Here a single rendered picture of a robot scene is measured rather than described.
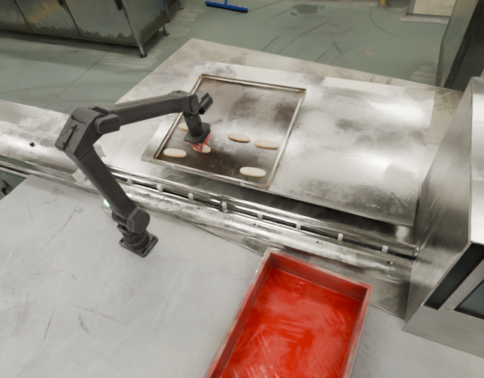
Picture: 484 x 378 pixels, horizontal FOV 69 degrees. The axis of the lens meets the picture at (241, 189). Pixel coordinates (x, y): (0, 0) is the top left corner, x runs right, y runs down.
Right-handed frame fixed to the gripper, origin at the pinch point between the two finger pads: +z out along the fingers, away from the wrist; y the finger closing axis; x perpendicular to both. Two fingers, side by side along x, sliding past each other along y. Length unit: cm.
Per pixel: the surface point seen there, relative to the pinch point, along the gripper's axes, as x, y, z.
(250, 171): -23.2, -3.6, 0.3
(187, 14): 206, 258, 125
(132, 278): -4, -56, 4
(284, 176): -35.4, -0.5, 1.4
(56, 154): 56, -27, -2
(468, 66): -93, 149, 51
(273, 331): -54, -51, 3
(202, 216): -15.1, -26.3, 2.6
